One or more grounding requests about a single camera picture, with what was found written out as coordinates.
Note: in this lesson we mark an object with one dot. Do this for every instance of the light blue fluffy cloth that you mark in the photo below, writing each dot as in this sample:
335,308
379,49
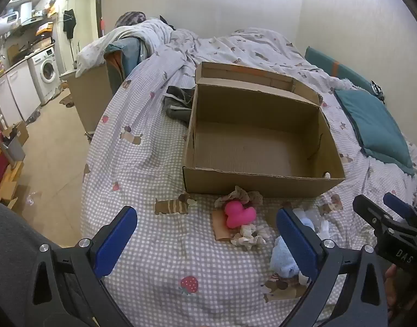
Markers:
285,259

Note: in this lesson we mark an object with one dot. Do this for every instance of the yellow wooden rack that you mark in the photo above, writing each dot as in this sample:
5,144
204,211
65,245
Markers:
11,184

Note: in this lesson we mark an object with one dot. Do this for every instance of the brown patterned scrunchie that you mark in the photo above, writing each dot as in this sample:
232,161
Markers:
240,195

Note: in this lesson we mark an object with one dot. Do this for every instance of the black hanging garment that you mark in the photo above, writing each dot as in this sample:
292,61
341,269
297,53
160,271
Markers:
69,24

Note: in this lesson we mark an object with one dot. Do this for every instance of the white washing machine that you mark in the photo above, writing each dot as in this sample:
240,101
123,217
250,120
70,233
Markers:
45,70

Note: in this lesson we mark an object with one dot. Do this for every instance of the teal pillow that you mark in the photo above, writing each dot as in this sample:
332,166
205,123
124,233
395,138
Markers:
375,129

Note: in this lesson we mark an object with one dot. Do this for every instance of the dark grey cloth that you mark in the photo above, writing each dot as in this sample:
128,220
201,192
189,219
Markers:
179,104

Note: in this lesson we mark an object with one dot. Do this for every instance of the white floral scrunchie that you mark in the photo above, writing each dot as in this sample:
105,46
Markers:
249,236

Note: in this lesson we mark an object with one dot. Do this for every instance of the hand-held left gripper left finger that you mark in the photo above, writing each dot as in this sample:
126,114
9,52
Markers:
114,242

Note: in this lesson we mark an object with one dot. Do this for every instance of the checked printed bed cover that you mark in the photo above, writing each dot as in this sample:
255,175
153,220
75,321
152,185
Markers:
143,177

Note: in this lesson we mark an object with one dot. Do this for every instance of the teal headboard cushion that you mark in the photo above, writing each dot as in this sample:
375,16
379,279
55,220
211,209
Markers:
334,64

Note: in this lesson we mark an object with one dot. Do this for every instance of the plain white sock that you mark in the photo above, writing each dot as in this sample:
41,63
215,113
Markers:
324,230

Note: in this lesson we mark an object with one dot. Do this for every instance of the teal folded blanket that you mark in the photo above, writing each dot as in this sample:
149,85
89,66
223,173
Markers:
126,54

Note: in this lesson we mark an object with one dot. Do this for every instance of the grey bin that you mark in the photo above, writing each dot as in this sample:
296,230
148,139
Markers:
16,148

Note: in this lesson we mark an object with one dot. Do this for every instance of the cardboard panel beside bed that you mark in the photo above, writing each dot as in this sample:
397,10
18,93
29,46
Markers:
89,98

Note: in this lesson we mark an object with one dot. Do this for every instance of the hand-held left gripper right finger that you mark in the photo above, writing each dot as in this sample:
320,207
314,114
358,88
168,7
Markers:
297,245

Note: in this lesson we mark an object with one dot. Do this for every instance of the white water heater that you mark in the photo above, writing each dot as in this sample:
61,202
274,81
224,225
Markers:
5,24

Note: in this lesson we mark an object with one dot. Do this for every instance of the pink plush toy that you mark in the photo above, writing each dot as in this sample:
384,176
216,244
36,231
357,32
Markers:
239,214

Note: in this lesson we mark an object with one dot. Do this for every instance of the cardboard box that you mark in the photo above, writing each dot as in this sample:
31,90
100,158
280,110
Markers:
256,150

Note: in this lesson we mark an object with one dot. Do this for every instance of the white quilt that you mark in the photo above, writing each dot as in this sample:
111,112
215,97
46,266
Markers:
126,39

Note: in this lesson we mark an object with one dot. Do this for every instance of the black and white small item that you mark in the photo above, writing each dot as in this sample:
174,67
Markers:
377,90

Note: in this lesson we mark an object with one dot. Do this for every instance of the grey striped pillow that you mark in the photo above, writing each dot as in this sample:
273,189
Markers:
130,18

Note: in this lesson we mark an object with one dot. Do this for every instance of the white floor cabinet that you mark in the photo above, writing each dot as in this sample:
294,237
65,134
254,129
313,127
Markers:
14,92

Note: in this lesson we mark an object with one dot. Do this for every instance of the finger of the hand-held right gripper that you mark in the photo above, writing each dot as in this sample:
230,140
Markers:
400,206
371,211

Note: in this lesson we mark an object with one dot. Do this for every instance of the person's right hand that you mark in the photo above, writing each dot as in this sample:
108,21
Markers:
391,279

